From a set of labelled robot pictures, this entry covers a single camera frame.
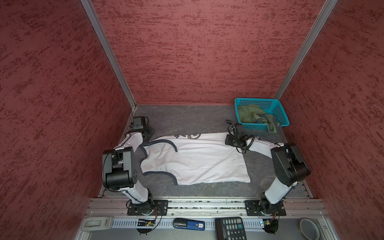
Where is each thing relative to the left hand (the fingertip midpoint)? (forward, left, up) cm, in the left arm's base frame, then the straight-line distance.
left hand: (152, 134), depth 95 cm
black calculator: (-49, -45, -5) cm, 66 cm away
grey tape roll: (-49, -83, -6) cm, 96 cm away
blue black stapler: (-47, -26, -2) cm, 54 cm away
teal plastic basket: (+28, -88, 0) cm, 92 cm away
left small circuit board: (-47, -5, -8) cm, 48 cm away
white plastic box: (-48, +17, -4) cm, 50 cm away
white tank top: (-14, -29, -7) cm, 33 cm away
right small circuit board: (-47, -65, -6) cm, 81 cm away
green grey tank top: (+17, -69, +3) cm, 71 cm away
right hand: (-3, -50, -5) cm, 50 cm away
